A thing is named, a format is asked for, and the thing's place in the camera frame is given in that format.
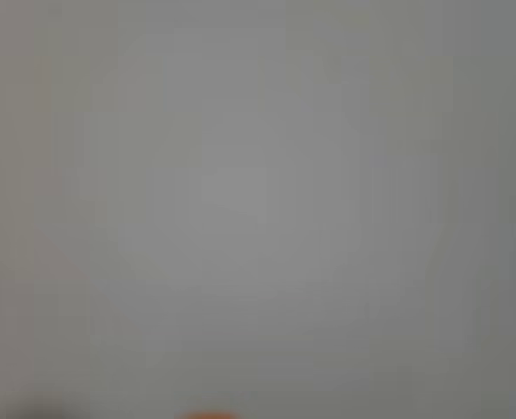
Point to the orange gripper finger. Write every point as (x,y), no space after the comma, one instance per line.
(211,415)

